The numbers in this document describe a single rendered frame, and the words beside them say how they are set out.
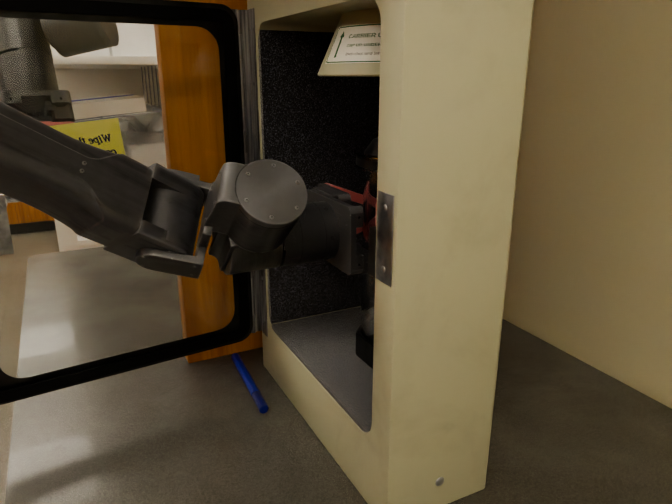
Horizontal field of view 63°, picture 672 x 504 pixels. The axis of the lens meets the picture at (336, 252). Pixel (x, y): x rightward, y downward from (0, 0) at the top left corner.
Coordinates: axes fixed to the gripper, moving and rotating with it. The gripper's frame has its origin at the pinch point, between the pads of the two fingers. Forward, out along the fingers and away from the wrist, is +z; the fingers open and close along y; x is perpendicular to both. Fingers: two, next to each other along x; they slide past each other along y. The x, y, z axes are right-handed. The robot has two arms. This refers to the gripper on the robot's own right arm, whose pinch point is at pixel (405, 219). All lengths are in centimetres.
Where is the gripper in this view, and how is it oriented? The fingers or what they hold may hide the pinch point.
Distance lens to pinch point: 58.6
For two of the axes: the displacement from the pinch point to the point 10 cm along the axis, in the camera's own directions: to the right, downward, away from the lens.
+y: -4.3, -2.7, 8.6
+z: 9.0, -1.4, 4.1
